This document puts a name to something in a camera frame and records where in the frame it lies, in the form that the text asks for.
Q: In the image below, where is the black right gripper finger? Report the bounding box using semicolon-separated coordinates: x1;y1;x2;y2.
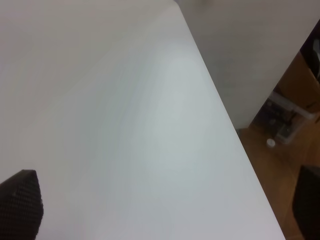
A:
0;169;44;240

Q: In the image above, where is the white bottle cap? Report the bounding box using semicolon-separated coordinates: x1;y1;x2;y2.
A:
266;138;276;148

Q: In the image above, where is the clear plastic storage bin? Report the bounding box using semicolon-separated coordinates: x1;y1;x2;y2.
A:
252;91;316;145

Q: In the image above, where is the black object at floor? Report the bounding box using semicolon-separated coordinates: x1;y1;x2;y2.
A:
292;165;320;240

